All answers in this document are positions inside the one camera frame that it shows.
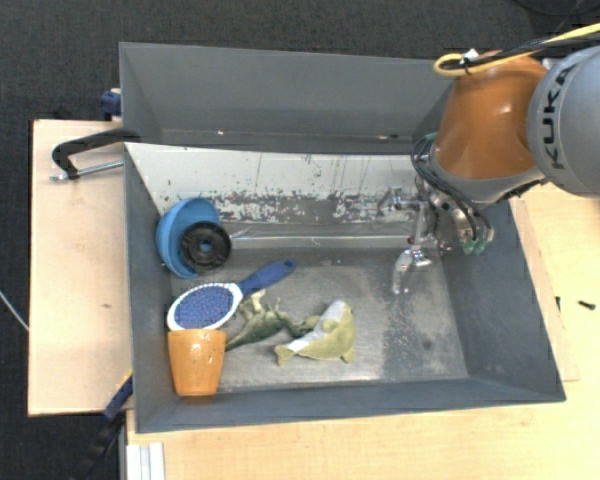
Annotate black round disc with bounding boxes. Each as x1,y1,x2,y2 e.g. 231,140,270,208
179,220,233,276

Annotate green toy dinosaur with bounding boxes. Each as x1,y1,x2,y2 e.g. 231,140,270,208
224,289,322,353

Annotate blue bowl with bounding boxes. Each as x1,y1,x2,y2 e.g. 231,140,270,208
154,197,222,280

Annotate green and white plush fish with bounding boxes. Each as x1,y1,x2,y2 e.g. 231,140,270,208
273,299,357,367

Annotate blue and white hairbrush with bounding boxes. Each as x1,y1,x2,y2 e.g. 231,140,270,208
166,259,297,332

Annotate grey metal bin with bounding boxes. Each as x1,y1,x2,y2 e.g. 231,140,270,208
118,41,567,434

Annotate orange cup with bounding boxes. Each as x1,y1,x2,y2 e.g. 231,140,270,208
167,328,228,398

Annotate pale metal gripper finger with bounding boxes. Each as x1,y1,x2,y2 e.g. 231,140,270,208
378,186,424,218
390,246,434,295

